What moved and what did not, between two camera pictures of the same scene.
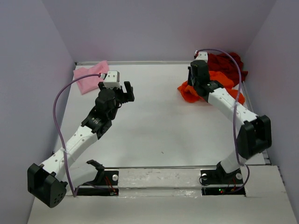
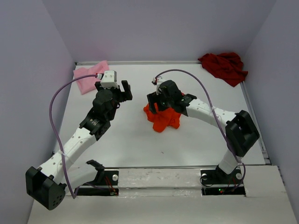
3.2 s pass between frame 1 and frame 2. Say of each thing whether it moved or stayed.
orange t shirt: moved
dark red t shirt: stayed
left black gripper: stayed
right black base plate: stayed
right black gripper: moved
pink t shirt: stayed
